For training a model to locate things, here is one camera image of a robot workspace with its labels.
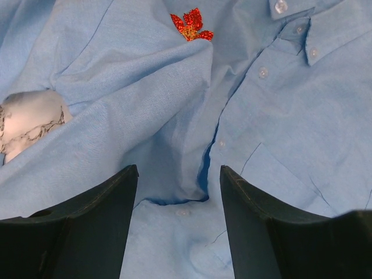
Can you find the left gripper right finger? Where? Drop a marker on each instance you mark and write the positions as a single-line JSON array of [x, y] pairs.
[[269, 238]]

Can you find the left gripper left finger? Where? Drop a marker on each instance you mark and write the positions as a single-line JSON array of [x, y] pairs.
[[82, 237]]

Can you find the blue shirt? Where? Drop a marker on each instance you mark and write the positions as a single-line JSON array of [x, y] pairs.
[[281, 94]]

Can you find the red leaf brooch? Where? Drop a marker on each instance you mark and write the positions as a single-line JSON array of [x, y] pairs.
[[190, 26]]

